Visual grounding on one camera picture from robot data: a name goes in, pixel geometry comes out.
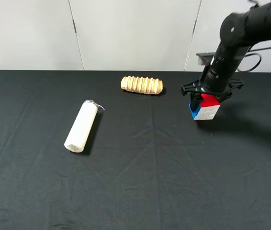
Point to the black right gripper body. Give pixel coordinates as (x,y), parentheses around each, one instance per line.
(211,83)

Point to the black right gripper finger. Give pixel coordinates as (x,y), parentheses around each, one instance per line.
(195,100)
(224,96)

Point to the multicoloured puzzle cube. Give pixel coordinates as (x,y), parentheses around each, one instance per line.
(207,109)

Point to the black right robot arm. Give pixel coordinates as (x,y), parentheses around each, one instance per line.
(239,32)

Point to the ridged tan bread loaf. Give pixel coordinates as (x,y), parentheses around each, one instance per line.
(142,85)

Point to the black tablecloth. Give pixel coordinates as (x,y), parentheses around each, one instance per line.
(146,165)

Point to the white wrapped cylinder package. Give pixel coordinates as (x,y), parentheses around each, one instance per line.
(80,130)

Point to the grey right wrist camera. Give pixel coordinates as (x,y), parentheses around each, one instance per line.
(205,57)

